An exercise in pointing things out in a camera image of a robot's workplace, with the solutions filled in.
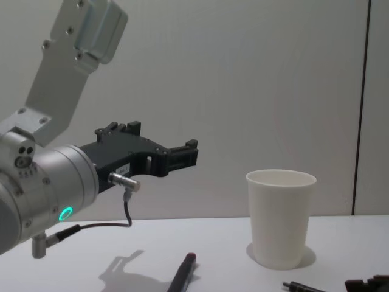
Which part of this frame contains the white paper cup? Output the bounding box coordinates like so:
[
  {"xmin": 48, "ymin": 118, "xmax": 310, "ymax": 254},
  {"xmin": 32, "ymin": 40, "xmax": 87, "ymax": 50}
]
[{"xmin": 245, "ymin": 169, "xmax": 318, "ymax": 271}]

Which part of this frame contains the dark pen with red end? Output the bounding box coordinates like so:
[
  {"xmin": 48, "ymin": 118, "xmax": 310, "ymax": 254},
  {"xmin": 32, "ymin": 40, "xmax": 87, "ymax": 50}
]
[{"xmin": 166, "ymin": 252, "xmax": 198, "ymax": 292}]

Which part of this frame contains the thin dark gripper cable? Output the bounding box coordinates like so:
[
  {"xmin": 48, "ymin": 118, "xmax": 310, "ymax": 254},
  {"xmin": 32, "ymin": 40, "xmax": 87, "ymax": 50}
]
[{"xmin": 45, "ymin": 171, "xmax": 142, "ymax": 248}]

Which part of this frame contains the black pen with metal tip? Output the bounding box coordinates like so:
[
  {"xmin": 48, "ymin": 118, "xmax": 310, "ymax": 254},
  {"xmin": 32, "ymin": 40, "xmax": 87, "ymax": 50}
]
[{"xmin": 282, "ymin": 280, "xmax": 328, "ymax": 292}]

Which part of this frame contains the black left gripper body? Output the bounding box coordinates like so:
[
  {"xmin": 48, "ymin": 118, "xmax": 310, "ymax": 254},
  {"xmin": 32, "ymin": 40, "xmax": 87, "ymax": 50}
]
[{"xmin": 78, "ymin": 131, "xmax": 170, "ymax": 196}]

